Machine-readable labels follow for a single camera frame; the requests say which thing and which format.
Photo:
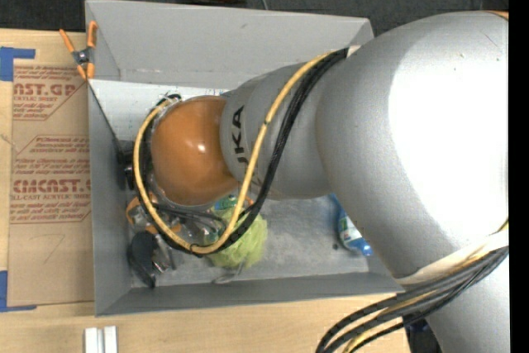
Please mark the black rounded object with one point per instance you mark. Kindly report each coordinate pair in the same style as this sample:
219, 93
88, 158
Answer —
141, 256

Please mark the grey metal bin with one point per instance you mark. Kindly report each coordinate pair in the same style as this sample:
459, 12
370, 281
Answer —
215, 49

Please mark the orange plastic tool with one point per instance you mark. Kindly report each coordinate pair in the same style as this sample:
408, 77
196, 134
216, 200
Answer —
134, 211

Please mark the brown cardboard board red print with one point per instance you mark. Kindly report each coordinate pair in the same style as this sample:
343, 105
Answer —
49, 244

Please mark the clear plastic bottle blue cap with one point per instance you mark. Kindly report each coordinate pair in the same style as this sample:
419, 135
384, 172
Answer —
349, 233

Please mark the yellow-green mesh sponge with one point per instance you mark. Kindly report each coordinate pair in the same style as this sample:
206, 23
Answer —
248, 246

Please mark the green toy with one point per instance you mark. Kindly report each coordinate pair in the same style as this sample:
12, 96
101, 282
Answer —
226, 203

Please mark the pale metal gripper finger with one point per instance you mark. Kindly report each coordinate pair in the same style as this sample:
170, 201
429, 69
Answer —
171, 254
159, 256

